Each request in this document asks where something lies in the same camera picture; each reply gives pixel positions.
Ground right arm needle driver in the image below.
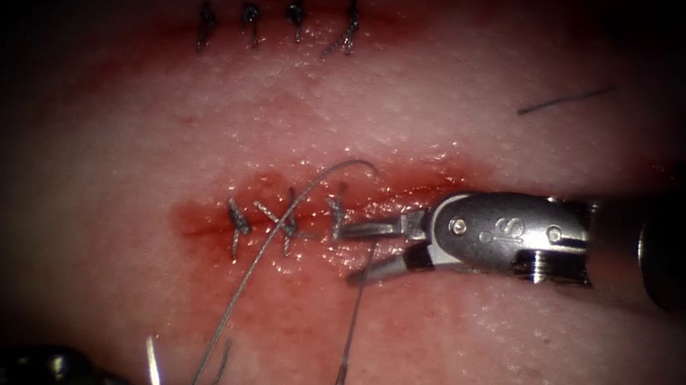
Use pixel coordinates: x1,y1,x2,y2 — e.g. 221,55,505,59
418,177,603,296

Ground right arm needle driver jaw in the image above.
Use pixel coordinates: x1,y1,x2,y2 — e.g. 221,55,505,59
344,232,440,300
335,195,436,253

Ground left arm needle driver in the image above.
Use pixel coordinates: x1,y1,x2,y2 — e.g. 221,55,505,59
0,336,165,385

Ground curved steel needle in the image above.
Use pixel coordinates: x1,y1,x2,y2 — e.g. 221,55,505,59
138,320,354,385

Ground blue thread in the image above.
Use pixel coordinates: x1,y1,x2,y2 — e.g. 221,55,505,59
183,136,390,385

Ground tissue pad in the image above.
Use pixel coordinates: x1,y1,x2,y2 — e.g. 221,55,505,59
0,0,686,385

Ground blue stitching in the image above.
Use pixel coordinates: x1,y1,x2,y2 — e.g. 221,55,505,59
191,0,366,78
218,164,354,275

